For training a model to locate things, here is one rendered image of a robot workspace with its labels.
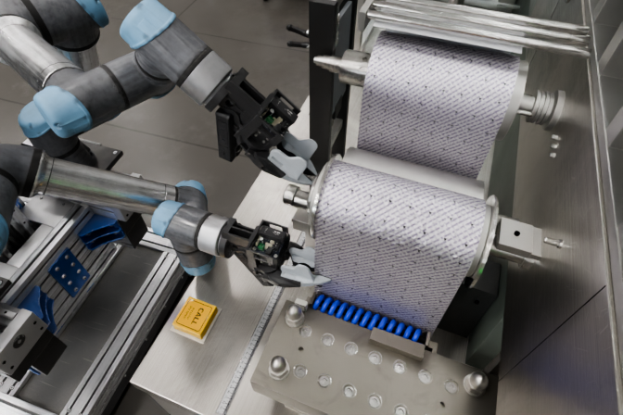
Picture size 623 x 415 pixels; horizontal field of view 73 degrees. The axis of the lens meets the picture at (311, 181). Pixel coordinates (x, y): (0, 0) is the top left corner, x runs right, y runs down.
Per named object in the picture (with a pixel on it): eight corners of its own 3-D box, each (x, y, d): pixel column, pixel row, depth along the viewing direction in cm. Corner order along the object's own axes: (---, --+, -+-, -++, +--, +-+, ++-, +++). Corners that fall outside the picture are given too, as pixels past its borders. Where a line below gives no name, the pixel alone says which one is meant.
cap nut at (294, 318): (289, 306, 80) (288, 295, 77) (307, 312, 80) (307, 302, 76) (282, 323, 78) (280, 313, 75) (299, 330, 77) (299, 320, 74)
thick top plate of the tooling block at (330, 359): (287, 311, 86) (286, 298, 81) (489, 386, 77) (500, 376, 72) (253, 390, 76) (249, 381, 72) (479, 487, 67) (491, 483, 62)
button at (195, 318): (191, 300, 95) (188, 295, 93) (218, 310, 93) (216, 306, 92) (173, 328, 91) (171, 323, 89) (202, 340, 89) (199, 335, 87)
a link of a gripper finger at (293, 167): (323, 186, 65) (280, 145, 63) (300, 197, 70) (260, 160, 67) (330, 173, 67) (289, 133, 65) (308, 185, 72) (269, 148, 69)
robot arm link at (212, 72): (173, 95, 63) (201, 67, 68) (197, 117, 64) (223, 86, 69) (193, 69, 57) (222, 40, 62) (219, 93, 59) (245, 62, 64)
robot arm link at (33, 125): (29, 144, 126) (5, 107, 116) (72, 122, 133) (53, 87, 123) (45, 164, 121) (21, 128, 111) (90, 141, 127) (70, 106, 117)
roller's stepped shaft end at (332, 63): (317, 62, 84) (317, 47, 82) (346, 69, 83) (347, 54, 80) (311, 70, 82) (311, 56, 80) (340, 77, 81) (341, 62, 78)
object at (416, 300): (315, 290, 84) (315, 238, 70) (433, 332, 78) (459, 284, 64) (314, 292, 83) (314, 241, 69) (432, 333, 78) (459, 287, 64)
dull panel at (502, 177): (520, -43, 223) (538, -95, 205) (527, -42, 223) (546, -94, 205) (464, 363, 86) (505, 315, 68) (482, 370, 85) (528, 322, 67)
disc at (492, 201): (470, 231, 74) (499, 175, 63) (473, 232, 74) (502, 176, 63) (459, 304, 65) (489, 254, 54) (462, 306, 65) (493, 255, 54)
